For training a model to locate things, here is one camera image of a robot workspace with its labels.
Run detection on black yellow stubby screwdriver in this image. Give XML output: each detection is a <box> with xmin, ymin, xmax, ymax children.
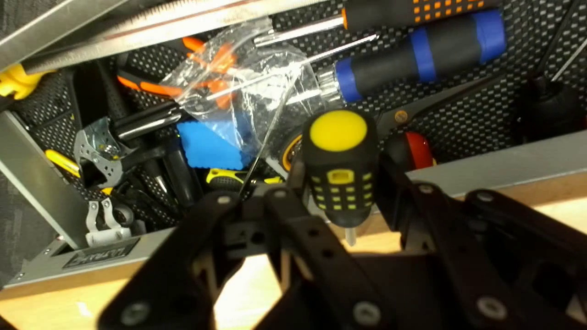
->
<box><xmin>303</xmin><ymin>109</ymin><xmax>378</xmax><ymax>245</ymax></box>

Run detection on wooden top tool cabinet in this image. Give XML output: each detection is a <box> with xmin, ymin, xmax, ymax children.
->
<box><xmin>0</xmin><ymin>128</ymin><xmax>587</xmax><ymax>330</ymax></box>

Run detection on orange handled pliers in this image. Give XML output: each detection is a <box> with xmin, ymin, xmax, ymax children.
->
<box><xmin>116</xmin><ymin>36</ymin><xmax>239</xmax><ymax>109</ymax></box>

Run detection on metal tool drawer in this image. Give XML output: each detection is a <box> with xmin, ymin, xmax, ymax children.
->
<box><xmin>0</xmin><ymin>0</ymin><xmax>587</xmax><ymax>252</ymax></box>

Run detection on yellow handled pliers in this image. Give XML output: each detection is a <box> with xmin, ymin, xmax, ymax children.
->
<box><xmin>43</xmin><ymin>146</ymin><xmax>116</xmax><ymax>197</ymax></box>

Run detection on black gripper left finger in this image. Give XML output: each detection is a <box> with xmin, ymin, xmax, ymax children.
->
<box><xmin>98</xmin><ymin>190</ymin><xmax>266</xmax><ymax>330</ymax></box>

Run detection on blue block in drawer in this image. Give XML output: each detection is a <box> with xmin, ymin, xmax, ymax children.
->
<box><xmin>177</xmin><ymin>118</ymin><xmax>254</xmax><ymax>170</ymax></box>

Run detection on red handled tool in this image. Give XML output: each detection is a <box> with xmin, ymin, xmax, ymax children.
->
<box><xmin>386</xmin><ymin>129</ymin><xmax>437</xmax><ymax>170</ymax></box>

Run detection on blue black handle screwdriver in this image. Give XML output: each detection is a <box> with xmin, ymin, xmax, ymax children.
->
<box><xmin>301</xmin><ymin>8</ymin><xmax>507</xmax><ymax>102</ymax></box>

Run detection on orange black handle screwdriver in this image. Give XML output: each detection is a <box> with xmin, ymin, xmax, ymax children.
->
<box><xmin>254</xmin><ymin>0</ymin><xmax>503</xmax><ymax>47</ymax></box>

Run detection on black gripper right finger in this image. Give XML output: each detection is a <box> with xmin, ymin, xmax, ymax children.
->
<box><xmin>265</xmin><ymin>177</ymin><xmax>586</xmax><ymax>330</ymax></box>

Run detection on clear plastic bag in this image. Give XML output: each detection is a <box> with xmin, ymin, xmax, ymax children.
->
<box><xmin>175</xmin><ymin>18</ymin><xmax>321</xmax><ymax>161</ymax></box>

